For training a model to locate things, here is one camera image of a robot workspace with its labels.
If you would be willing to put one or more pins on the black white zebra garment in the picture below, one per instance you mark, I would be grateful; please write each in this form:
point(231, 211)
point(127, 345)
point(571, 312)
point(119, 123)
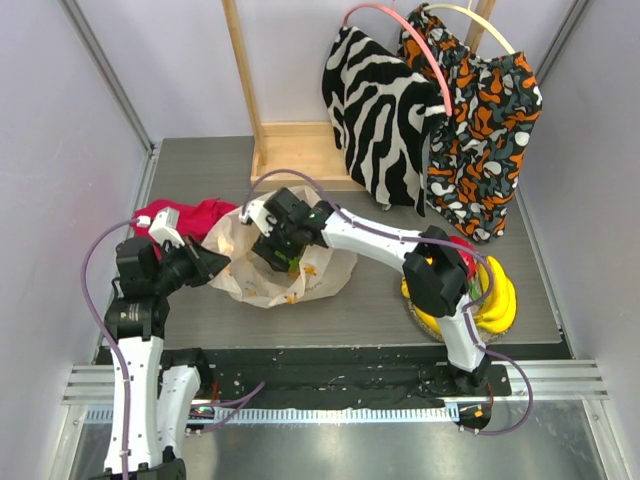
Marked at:
point(382, 113)

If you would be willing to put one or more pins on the red cloth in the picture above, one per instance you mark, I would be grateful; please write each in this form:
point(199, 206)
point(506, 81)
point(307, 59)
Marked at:
point(194, 220)

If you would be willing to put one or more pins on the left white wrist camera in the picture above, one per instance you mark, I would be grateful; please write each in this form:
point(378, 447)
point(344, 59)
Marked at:
point(163, 227)

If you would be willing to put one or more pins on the banana print plastic bag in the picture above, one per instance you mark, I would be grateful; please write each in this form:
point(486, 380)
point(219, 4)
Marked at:
point(249, 279)

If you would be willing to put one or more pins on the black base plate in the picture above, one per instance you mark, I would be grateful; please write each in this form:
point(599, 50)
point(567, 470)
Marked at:
point(311, 378)

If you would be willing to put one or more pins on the fake yellow bell pepper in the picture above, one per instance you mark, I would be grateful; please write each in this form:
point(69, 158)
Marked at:
point(404, 289)

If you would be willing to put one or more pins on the fake yellow banana bunch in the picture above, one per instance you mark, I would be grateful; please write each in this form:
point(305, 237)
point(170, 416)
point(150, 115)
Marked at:
point(426, 321)

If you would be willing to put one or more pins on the fake green apple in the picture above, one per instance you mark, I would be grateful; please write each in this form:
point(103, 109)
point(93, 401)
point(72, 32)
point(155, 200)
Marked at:
point(292, 265)

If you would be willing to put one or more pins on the orange camouflage garment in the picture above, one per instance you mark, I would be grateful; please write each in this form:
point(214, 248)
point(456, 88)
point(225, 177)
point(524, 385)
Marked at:
point(475, 157)

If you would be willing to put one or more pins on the white cable duct strip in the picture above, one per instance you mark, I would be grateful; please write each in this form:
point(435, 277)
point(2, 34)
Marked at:
point(253, 416)

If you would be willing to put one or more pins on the wooden clothes rack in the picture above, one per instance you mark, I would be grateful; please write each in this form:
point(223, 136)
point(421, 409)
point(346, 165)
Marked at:
point(307, 147)

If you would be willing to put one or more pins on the speckled silver plate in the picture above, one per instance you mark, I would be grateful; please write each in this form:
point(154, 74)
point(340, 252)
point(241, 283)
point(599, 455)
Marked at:
point(485, 335)

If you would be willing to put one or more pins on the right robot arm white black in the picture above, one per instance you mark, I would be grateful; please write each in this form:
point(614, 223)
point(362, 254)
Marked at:
point(434, 272)

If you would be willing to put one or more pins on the pink clothes hanger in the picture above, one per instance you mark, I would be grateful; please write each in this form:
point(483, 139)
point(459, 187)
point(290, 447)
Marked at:
point(390, 11)

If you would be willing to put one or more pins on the fake red dragon fruit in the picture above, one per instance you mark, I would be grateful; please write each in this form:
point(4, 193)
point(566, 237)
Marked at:
point(474, 285)

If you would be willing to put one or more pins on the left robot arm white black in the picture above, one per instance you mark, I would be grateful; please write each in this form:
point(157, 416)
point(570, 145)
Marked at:
point(154, 386)

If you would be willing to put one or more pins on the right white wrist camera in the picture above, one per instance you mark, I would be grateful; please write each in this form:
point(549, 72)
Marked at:
point(255, 213)

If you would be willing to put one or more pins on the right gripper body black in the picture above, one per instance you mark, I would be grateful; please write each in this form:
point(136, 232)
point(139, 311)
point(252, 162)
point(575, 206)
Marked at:
point(273, 245)

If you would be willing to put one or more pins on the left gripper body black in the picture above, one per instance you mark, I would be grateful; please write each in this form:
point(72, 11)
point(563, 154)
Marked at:
point(174, 270)

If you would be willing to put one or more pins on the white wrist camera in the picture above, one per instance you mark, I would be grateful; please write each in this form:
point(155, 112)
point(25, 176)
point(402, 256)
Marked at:
point(163, 227)
point(255, 213)

